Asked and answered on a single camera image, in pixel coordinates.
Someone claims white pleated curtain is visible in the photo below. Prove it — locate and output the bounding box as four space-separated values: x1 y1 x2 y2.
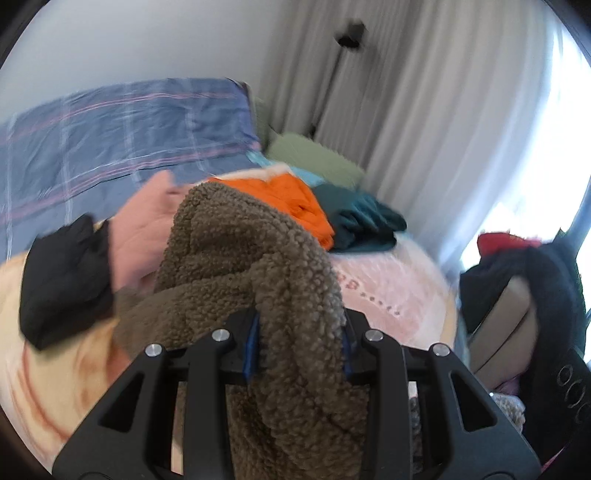
259 0 591 278

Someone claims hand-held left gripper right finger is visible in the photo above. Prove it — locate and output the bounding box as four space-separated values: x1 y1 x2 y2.
342 308 542 480

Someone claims tan chair back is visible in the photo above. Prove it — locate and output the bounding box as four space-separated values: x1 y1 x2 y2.
468 277 539 388

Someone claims pink garment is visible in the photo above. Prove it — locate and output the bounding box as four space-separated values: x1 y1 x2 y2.
111 173 195 294

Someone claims orange garment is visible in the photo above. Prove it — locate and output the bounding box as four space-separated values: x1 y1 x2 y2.
208 174 335 252

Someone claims dark teal garment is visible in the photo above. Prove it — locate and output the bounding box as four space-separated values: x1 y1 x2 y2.
311 184 408 253

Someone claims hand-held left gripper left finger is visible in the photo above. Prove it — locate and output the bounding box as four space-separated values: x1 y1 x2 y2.
52 308 262 480

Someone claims cream fleece blanket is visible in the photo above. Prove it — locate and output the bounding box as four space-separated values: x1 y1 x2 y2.
0 251 185 472

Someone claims black coat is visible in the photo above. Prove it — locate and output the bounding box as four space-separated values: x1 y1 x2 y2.
459 231 591 467

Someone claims olive fleece jacket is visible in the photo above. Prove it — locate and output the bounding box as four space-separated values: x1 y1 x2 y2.
115 181 421 480

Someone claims blue plaid pillow cover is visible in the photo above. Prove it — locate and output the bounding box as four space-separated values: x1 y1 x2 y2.
0 78 262 264

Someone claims pale pink printed sheet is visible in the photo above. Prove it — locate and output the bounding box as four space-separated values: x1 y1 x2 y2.
330 233 462 370

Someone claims black garment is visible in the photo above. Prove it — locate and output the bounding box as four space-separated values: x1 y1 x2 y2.
19 213 116 350

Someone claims black floor lamp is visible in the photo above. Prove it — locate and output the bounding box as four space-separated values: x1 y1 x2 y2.
309 21 368 137

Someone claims green cushion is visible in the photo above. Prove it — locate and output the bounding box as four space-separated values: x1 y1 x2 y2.
267 134 365 188

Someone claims red garment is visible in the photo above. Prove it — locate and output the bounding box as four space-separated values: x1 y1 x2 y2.
477 232 532 257

